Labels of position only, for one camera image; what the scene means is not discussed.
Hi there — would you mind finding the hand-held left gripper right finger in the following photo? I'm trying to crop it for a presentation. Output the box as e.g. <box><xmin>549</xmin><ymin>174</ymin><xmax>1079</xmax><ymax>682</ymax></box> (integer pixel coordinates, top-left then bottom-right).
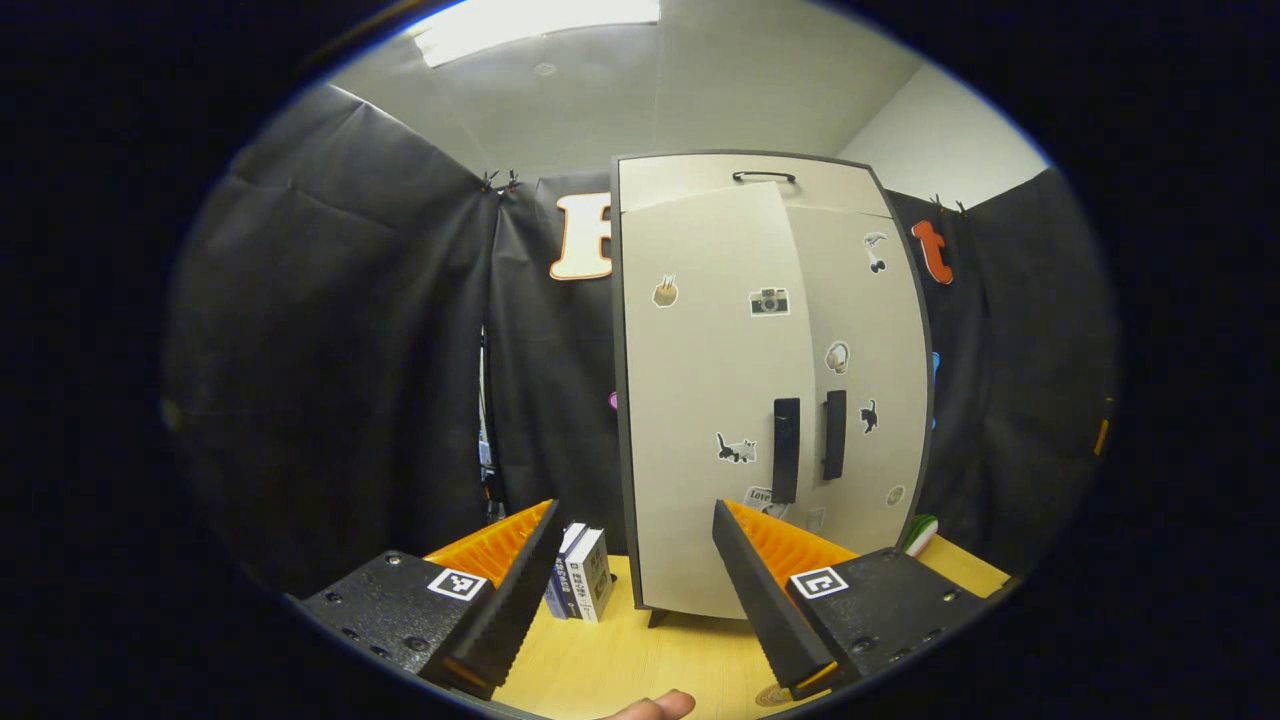
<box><xmin>711</xmin><ymin>498</ymin><xmax>1013</xmax><ymax>701</ymax></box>

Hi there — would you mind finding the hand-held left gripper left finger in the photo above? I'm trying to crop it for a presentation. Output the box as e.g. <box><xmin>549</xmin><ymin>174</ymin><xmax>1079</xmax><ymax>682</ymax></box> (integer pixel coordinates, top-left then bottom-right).
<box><xmin>297</xmin><ymin>498</ymin><xmax>567</xmax><ymax>701</ymax></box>

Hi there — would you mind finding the white cabinet door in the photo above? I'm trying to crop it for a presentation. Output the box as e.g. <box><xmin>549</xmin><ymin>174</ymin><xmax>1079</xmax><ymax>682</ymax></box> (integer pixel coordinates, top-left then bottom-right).
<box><xmin>785</xmin><ymin>205</ymin><xmax>931</xmax><ymax>561</ymax></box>
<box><xmin>620</xmin><ymin>183</ymin><xmax>816</xmax><ymax>619</ymax></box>

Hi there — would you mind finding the white cabinet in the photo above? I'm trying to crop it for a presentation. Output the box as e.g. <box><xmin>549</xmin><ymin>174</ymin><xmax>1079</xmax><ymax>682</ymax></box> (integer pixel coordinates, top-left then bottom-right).
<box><xmin>610</xmin><ymin>150</ymin><xmax>936</xmax><ymax>628</ymax></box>

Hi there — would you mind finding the white cabinet drawer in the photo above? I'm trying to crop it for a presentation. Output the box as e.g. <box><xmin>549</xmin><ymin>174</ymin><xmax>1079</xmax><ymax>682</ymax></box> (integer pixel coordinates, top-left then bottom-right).
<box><xmin>618</xmin><ymin>155</ymin><xmax>891</xmax><ymax>216</ymax></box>

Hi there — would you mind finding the white blue book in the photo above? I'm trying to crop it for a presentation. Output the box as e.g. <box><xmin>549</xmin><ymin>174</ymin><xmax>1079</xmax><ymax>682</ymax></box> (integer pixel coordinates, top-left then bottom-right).
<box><xmin>565</xmin><ymin>527</ymin><xmax>614</xmax><ymax>623</ymax></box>
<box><xmin>543</xmin><ymin>522</ymin><xmax>589</xmax><ymax>619</ymax></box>

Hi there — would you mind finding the black backdrop cloth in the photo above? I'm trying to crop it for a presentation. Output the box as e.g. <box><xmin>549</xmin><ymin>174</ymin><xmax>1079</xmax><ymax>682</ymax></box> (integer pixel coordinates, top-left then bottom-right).
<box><xmin>160</xmin><ymin>85</ymin><xmax>1121</xmax><ymax>601</ymax></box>

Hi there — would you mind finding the ceiling light panel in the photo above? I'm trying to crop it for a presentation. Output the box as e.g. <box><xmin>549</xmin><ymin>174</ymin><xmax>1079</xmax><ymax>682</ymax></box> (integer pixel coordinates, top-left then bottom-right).
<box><xmin>410</xmin><ymin>0</ymin><xmax>663</xmax><ymax>69</ymax></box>

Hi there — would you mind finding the black left door handle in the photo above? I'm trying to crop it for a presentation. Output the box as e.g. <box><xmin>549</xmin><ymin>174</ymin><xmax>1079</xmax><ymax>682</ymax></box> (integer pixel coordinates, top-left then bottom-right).
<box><xmin>771</xmin><ymin>397</ymin><xmax>802</xmax><ymax>505</ymax></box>

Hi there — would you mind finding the black door handle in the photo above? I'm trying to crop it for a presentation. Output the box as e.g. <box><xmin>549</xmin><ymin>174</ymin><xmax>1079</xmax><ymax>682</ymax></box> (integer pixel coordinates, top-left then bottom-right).
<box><xmin>771</xmin><ymin>397</ymin><xmax>802</xmax><ymax>505</ymax></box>
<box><xmin>822</xmin><ymin>389</ymin><xmax>848</xmax><ymax>482</ymax></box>

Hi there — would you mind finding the black right door handle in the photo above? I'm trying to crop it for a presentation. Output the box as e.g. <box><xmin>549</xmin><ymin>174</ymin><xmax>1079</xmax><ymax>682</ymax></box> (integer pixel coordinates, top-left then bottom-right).
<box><xmin>822</xmin><ymin>389</ymin><xmax>848</xmax><ymax>482</ymax></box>

